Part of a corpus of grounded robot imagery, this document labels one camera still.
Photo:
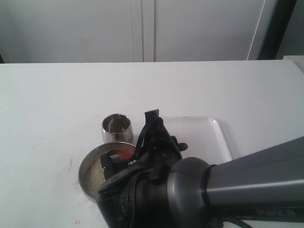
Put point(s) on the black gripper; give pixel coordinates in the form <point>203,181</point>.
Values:
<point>155,145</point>

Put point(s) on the brown wooden spoon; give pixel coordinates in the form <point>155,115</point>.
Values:
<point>124,154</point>

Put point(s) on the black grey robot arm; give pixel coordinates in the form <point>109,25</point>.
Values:
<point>158,188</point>

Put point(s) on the small steel cup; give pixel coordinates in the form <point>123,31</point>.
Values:
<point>117,128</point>

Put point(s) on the large steel rice bowl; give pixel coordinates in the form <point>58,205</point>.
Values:
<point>107,148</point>

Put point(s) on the beige food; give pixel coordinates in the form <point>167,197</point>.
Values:
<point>95,177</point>

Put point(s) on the white plastic tray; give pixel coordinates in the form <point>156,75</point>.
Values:
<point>204,137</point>

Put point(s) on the white cabinet doors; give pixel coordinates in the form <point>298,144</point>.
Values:
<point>60,31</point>

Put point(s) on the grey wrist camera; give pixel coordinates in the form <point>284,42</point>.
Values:
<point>112,164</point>

